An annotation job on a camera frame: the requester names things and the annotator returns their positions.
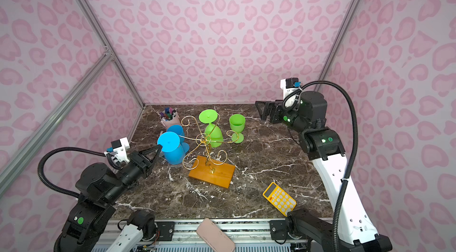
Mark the orange wooden rack base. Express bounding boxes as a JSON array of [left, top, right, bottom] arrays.
[[189, 156, 235, 189]]

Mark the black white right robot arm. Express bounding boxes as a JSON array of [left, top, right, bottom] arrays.
[[255, 91, 393, 252]]

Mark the blue glass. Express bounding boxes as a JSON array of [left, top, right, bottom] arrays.
[[167, 125, 190, 154], [157, 132, 185, 165]]

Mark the green glass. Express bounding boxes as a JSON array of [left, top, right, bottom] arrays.
[[199, 109, 223, 148], [229, 114, 246, 143]]

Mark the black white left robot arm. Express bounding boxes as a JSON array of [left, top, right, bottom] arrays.
[[53, 145, 162, 252]]

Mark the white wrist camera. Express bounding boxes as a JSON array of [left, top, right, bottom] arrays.
[[280, 77, 300, 101], [104, 137, 130, 166]]

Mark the pink phone case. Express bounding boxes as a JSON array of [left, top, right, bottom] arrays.
[[196, 218, 235, 252]]

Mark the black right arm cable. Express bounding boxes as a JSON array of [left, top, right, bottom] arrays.
[[282, 80, 359, 252]]

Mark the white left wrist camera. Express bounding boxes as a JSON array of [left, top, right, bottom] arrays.
[[104, 137, 130, 166]]

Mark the gold wire glass rack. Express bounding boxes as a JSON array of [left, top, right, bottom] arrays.
[[179, 109, 243, 171]]

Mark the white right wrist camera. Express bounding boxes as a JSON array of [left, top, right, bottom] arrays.
[[280, 77, 300, 101]]

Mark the yellow calculator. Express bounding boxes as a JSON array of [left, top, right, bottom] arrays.
[[262, 182, 297, 216]]

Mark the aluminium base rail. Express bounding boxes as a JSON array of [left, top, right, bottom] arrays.
[[92, 218, 336, 252]]

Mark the pink pen holder cup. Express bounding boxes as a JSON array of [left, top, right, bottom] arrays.
[[159, 107, 181, 129]]

